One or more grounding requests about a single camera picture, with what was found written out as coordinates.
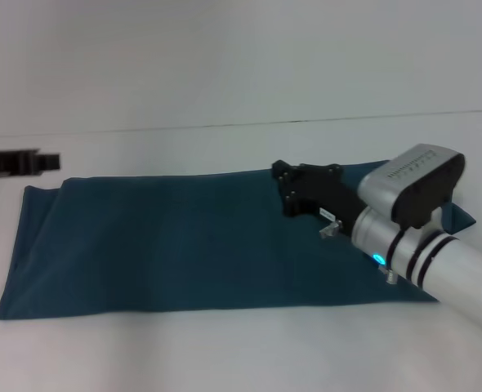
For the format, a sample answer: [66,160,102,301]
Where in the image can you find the right arm cable with plug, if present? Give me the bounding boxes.
[319,219,398,287]

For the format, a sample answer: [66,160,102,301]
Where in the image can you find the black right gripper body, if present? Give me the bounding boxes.
[283,163,373,236]

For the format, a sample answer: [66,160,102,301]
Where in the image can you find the teal FREE print t-shirt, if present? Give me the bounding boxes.
[0,159,477,322]

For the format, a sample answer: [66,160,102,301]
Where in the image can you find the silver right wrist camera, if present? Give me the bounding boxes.
[357,143,466,231]

